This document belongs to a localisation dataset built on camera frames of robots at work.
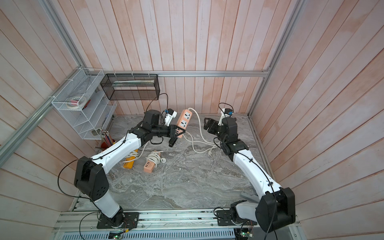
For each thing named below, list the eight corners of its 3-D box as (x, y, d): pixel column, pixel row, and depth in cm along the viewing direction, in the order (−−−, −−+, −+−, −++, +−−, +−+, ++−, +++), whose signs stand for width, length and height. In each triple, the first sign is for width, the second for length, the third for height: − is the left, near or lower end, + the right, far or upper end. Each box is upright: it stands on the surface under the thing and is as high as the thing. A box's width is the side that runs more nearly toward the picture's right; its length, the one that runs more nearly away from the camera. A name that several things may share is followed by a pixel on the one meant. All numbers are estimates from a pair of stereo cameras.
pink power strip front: (145, 174, 91) (142, 168, 85) (150, 165, 95) (147, 159, 89) (151, 176, 90) (149, 171, 84) (156, 167, 94) (154, 162, 88)
